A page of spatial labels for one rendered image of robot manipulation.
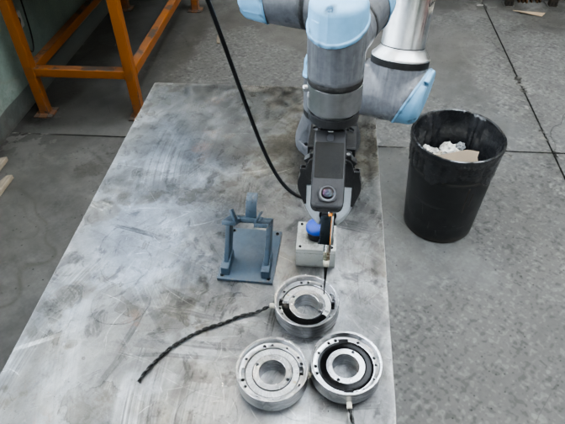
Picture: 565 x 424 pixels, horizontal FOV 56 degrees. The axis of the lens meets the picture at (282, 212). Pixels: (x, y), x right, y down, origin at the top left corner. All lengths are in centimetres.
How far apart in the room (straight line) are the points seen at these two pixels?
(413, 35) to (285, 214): 42
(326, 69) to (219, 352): 46
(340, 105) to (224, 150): 57
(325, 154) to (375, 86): 37
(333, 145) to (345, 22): 17
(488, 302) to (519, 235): 39
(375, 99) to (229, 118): 42
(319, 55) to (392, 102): 42
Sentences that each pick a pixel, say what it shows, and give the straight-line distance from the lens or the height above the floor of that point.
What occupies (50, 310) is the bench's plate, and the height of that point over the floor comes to 80.
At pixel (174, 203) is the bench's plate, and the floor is 80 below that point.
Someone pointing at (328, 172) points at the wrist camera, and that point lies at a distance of 73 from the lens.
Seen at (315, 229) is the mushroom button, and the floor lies 87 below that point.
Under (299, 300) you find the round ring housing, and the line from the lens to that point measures 89.
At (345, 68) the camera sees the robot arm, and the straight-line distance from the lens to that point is 68.
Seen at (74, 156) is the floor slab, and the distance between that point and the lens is 276.
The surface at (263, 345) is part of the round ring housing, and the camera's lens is 83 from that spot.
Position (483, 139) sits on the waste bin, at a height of 35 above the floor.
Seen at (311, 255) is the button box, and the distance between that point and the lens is 94.
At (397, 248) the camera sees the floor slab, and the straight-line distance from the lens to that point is 212.
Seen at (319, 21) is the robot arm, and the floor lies 126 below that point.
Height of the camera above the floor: 153
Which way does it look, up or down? 43 degrees down
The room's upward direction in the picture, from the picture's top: 1 degrees counter-clockwise
